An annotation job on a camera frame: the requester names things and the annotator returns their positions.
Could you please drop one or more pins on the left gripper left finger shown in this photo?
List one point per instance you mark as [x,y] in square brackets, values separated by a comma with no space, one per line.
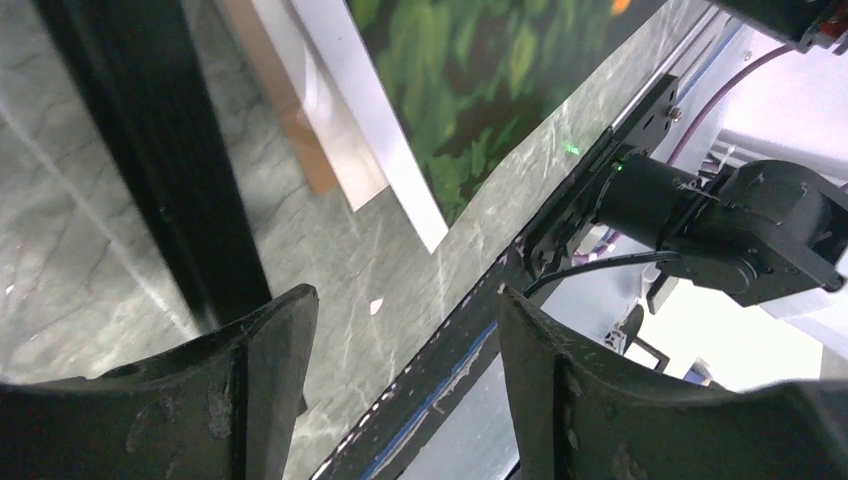
[221,406]

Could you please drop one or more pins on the brown backing board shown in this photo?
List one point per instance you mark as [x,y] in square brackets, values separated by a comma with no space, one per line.
[268,66]

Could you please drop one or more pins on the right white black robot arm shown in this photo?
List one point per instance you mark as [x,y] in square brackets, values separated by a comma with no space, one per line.
[759,232]

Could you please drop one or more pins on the white mat board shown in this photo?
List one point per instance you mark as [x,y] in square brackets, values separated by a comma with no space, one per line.
[341,96]

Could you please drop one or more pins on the black picture frame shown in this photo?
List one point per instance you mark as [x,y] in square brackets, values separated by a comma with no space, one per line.
[136,68]

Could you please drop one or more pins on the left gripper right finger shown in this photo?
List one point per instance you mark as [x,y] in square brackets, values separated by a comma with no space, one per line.
[582,411]

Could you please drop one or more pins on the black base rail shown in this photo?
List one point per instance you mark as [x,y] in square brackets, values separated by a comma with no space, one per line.
[451,397]

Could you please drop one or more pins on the sunflower photo print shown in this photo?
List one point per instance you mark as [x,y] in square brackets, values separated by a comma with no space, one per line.
[470,80]

